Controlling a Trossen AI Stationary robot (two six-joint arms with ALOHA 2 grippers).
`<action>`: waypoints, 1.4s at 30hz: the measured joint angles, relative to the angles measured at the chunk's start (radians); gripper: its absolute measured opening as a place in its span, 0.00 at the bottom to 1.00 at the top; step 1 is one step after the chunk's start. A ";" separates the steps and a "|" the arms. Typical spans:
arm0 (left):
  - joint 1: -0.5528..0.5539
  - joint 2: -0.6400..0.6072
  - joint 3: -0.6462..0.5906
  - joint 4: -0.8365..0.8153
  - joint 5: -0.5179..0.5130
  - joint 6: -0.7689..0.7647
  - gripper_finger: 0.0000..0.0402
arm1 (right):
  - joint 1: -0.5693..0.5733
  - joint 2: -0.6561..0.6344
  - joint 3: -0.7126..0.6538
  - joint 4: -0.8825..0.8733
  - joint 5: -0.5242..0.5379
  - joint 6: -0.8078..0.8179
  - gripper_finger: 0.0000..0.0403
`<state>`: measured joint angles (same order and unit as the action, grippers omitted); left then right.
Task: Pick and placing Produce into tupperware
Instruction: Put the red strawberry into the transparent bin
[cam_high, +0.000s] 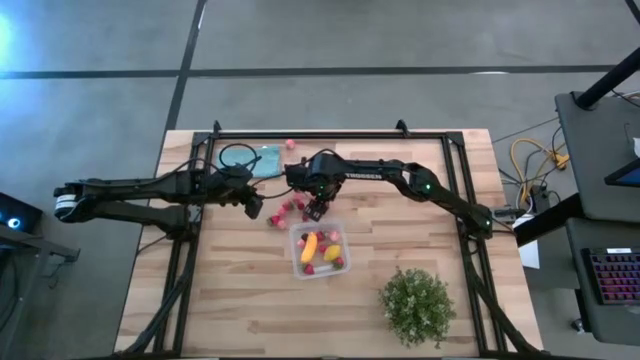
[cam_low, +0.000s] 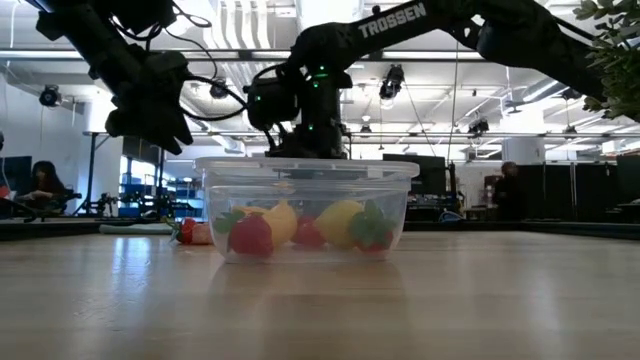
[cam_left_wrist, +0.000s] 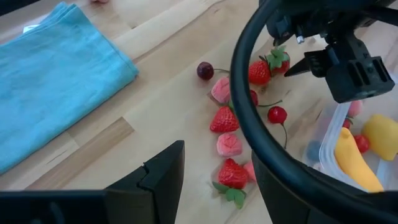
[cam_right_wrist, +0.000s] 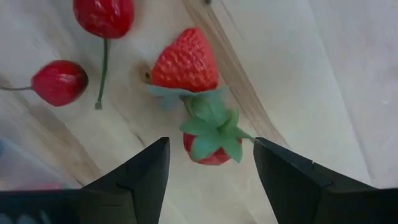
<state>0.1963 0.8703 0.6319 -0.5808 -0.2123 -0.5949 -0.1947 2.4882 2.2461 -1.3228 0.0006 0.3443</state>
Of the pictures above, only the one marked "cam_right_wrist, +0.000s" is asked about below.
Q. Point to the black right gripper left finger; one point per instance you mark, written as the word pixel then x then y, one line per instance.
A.
pixel 93 205

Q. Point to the red plastic strawberry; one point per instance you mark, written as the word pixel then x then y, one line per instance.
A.
pixel 186 59
pixel 206 144

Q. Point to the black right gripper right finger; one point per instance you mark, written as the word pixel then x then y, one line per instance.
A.
pixel 326 202

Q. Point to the red plastic cherry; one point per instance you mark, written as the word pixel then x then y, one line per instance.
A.
pixel 104 17
pixel 59 82

